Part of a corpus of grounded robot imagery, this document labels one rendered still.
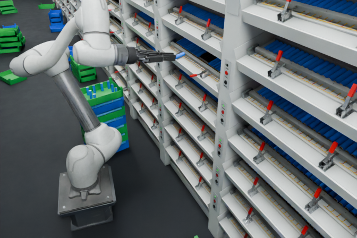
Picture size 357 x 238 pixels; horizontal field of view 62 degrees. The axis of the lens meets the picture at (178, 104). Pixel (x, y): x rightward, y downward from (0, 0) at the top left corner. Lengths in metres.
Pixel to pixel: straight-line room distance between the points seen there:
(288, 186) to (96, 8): 0.99
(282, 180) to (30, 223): 1.54
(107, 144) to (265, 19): 1.18
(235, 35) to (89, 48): 0.56
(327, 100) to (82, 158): 1.24
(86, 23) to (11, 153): 1.70
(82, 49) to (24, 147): 1.66
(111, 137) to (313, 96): 1.23
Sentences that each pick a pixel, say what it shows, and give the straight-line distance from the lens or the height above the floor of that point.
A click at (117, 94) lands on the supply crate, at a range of 2.20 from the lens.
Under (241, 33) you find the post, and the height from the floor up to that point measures 1.22.
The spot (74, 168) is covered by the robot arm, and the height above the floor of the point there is 0.44.
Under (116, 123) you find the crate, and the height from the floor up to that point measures 0.27.
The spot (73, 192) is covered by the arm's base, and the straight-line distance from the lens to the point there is 1.88.
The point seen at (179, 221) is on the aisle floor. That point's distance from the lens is 1.96.
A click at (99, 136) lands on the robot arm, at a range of 1.80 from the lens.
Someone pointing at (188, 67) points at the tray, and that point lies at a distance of 1.54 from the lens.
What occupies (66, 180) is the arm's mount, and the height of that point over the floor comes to 0.23.
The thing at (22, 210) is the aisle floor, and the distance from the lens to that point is 2.24.
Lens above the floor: 1.56
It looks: 31 degrees down
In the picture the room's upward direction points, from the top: straight up
